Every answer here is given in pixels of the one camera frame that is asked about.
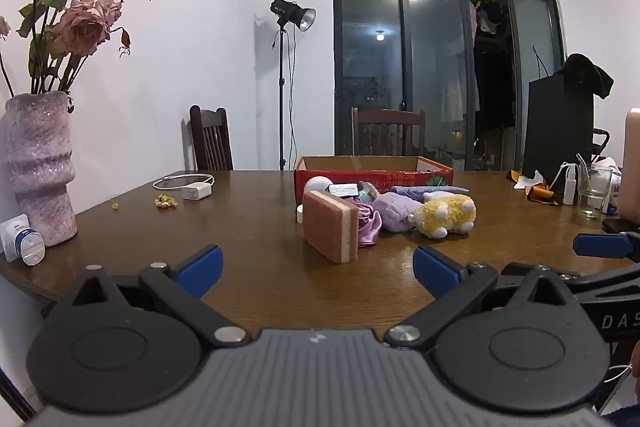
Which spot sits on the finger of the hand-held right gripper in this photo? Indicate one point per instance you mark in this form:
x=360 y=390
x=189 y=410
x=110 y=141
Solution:
x=607 y=279
x=600 y=246

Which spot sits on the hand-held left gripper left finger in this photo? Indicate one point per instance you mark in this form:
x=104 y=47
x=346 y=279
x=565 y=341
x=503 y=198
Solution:
x=202 y=268

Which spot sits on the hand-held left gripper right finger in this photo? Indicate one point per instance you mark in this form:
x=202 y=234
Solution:
x=434 y=269

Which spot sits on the lilac plush cloth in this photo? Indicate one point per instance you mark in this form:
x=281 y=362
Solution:
x=392 y=212

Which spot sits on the purple ribbed towel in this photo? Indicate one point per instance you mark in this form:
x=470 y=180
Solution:
x=425 y=192

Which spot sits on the pink satin scrunchie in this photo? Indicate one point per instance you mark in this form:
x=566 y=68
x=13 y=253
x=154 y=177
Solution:
x=367 y=227

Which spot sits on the red cardboard box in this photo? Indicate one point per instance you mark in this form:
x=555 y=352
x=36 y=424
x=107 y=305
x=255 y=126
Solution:
x=400 y=179

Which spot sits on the pink sponge block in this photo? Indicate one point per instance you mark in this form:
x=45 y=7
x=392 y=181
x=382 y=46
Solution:
x=325 y=227

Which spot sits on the clear drinking glass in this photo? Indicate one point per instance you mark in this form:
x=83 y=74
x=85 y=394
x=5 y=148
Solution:
x=590 y=207

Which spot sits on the white carton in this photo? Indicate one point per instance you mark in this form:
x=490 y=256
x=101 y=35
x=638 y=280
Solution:
x=614 y=194

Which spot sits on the yellow plush toy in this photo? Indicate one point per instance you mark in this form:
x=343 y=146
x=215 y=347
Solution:
x=442 y=214

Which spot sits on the white spray bottle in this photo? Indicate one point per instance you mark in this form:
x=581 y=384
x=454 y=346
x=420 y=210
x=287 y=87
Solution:
x=568 y=189

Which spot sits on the yellow dried petal crumbs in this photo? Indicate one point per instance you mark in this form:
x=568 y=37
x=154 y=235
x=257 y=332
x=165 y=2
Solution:
x=166 y=202

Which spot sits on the orange white wrapper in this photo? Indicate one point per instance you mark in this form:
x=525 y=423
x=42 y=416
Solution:
x=542 y=197

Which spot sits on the white charger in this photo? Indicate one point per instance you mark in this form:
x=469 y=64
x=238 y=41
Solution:
x=196 y=192

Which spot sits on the white tissue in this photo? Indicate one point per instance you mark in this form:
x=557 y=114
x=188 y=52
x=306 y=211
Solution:
x=529 y=181

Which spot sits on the small multicolour pouch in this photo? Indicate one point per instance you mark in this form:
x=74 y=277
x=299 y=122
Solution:
x=369 y=192

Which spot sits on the small white bottle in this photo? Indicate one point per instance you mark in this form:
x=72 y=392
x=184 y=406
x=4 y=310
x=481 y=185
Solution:
x=300 y=214

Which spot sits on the silver foil packet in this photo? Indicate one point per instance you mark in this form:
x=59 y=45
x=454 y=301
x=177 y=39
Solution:
x=342 y=190

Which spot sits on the dark wooden slatted chair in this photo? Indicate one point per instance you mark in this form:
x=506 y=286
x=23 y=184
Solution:
x=210 y=142
x=387 y=127

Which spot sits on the black shopping bag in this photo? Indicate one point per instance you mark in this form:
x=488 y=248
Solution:
x=555 y=127

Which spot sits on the white ball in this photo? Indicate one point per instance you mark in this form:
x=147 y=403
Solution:
x=316 y=184

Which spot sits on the black garment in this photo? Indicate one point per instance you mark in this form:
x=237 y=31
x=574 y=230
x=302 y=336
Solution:
x=585 y=72

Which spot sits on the black light stand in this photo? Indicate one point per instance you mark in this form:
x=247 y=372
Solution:
x=281 y=107

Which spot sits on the pink textured ceramic vase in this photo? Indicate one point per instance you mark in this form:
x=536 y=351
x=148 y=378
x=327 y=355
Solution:
x=40 y=167

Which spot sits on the sliding glass door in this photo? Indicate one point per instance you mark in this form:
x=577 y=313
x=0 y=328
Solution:
x=370 y=57

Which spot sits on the hanging clothes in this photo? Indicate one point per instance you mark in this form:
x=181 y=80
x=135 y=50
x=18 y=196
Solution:
x=487 y=14

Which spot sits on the black studio light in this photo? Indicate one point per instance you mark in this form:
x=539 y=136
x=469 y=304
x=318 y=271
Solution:
x=292 y=13

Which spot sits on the bunch of dried pink roses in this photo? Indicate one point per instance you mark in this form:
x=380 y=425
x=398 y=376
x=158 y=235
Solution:
x=80 y=24

